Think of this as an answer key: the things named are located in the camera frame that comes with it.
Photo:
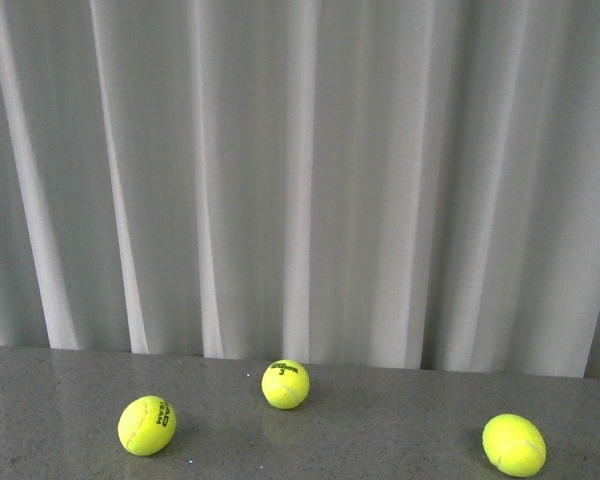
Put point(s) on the yellow Wilson tennis ball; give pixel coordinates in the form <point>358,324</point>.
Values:
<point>285,384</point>

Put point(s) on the yellow Head tennis ball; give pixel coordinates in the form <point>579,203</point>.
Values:
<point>147,425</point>

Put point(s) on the white pleated curtain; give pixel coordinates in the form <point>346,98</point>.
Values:
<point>410,184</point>

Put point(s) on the plain yellow tennis ball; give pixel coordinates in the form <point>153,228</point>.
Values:
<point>514,445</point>

